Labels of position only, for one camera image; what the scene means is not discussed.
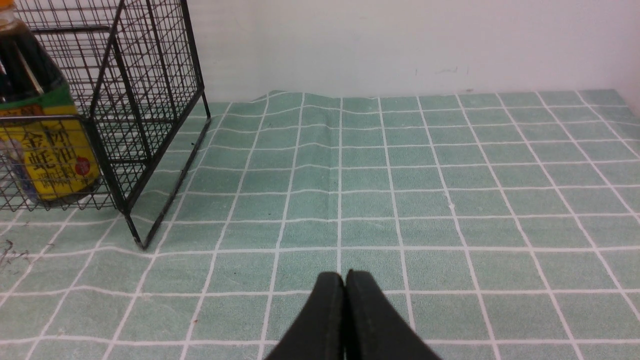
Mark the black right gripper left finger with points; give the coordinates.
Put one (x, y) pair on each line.
(316, 332)

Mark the green checkered tablecloth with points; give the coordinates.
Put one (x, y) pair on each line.
(500, 226)

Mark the dark soy sauce bottle yellow label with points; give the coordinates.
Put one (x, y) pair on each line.
(43, 142)

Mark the black wire mesh shelf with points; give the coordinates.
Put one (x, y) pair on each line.
(134, 76)

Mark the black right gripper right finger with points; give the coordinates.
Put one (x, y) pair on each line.
(374, 330)

